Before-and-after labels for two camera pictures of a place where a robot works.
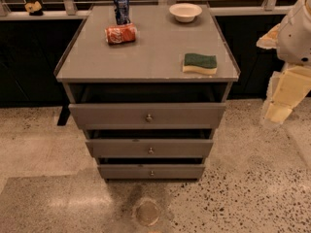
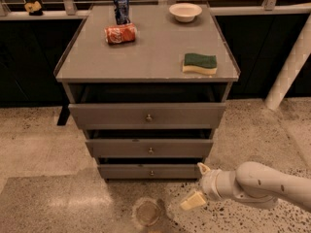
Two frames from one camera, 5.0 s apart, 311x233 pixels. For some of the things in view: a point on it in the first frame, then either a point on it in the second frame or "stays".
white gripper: x=295 y=38 → x=208 y=183
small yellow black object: x=34 y=9 stays
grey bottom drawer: x=151 y=171 stays
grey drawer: x=149 y=149 stays
